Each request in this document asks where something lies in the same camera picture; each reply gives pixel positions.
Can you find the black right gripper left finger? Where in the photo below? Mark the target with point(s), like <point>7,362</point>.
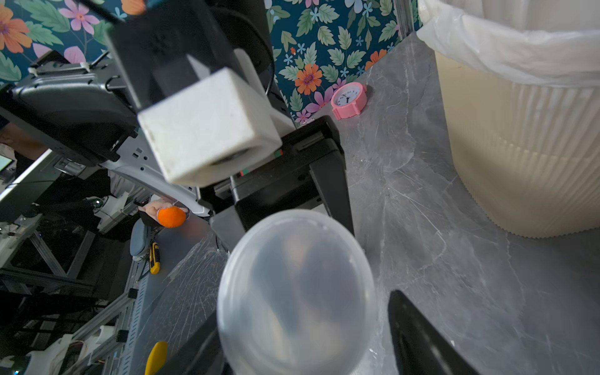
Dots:
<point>201,354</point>

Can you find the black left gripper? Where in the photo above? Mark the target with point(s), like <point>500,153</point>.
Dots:
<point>309,170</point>

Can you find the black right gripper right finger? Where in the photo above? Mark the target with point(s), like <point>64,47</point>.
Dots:
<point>418,347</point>

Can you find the translucent jar lid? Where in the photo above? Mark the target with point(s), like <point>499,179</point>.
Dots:
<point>297,296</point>

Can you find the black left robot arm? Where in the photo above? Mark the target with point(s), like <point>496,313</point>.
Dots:
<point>86,112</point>

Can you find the yellow utility knife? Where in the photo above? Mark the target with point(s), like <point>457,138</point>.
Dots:
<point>154,259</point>

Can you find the orange plush toy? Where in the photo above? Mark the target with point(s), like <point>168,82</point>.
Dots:
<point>163,214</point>

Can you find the cream ribbed trash bin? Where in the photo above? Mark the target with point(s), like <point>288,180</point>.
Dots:
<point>528,155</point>

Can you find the white plastic bin liner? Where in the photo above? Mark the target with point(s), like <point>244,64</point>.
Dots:
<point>544,43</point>

